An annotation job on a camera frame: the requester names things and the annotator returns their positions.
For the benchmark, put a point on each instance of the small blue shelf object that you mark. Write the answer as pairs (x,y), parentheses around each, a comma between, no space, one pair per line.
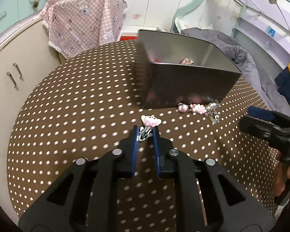
(271,32)

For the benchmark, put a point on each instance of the dark blue yellow jacket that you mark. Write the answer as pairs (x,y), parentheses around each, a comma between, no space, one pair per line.
(287,82)

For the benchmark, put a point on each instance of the grey metal box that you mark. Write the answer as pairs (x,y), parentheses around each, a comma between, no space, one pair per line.
(183,84)

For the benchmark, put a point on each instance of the pink bead ornament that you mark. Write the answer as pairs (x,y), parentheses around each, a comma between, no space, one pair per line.
(183,108)

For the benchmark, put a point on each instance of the person's right hand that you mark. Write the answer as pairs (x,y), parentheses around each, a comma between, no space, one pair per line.
(281,176)

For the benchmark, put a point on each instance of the pinecone drawer ornament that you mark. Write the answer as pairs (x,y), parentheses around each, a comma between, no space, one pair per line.
(36,4)

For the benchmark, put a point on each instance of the brown polka dot tablecloth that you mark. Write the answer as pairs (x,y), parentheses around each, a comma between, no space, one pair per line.
(75,113)

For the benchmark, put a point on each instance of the pink flower sticker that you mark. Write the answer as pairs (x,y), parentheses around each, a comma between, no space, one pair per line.
(136,16)

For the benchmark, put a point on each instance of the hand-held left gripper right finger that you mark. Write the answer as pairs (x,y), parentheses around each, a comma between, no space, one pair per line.
(156,152)

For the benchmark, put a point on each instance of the white wardrobe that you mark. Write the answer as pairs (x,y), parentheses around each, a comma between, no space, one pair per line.
(159,0)

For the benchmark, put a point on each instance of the red stool with white top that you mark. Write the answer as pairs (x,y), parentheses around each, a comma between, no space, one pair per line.
(130,32)

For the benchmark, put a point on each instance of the pile of bead jewelry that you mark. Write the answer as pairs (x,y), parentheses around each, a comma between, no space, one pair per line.
(186,61)

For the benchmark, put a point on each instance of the pink bear charm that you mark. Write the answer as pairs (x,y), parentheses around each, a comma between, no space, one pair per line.
(198,108)

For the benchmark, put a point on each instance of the beige floor cabinet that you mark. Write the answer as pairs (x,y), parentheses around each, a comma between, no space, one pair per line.
(26,60)

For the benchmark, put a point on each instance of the teal bunk bed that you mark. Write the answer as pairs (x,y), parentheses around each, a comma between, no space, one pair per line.
(251,29)

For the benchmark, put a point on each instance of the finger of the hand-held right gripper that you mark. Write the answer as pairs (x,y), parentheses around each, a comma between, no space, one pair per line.
(253,128)
(257,112)

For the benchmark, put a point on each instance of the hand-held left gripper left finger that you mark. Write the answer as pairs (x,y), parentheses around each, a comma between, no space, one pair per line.
(135,149)

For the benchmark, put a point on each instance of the pink checked bear cloth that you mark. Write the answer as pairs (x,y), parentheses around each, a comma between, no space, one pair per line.
(82,21)

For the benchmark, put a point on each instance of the grey duvet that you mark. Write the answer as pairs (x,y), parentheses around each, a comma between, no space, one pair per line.
(251,70)

